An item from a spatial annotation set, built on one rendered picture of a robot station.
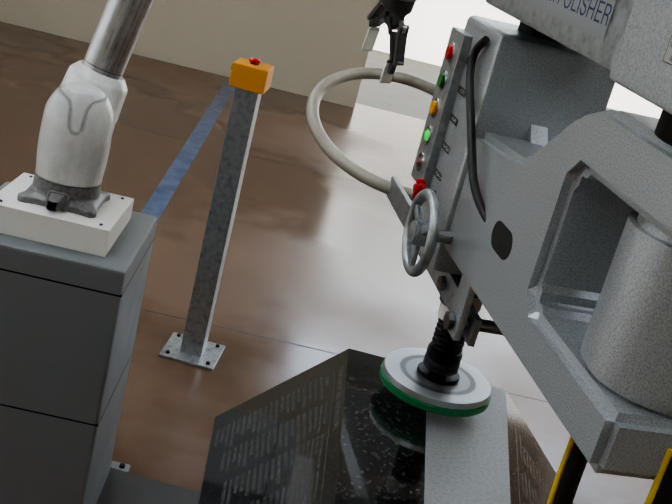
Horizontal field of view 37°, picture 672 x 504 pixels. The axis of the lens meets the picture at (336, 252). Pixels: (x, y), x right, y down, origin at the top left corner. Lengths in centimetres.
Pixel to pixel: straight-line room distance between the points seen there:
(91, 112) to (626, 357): 150
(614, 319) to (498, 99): 59
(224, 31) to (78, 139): 596
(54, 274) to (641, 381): 148
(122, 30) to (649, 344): 169
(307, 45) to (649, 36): 711
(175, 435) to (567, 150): 212
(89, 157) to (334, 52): 596
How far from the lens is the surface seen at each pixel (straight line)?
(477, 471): 182
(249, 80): 334
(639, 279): 118
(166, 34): 835
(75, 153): 237
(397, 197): 220
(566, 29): 144
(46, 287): 236
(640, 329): 118
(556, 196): 137
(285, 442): 190
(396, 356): 200
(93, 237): 234
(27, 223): 237
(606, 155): 127
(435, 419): 194
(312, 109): 240
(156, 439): 321
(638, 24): 123
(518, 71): 169
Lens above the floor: 172
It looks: 20 degrees down
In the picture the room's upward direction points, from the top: 15 degrees clockwise
